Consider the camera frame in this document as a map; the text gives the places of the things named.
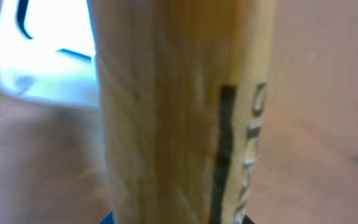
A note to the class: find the orange spaghetti package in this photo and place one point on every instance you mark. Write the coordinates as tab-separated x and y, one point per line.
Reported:
183	85

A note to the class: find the white barcode scanner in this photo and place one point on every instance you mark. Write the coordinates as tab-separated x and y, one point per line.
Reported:
47	53

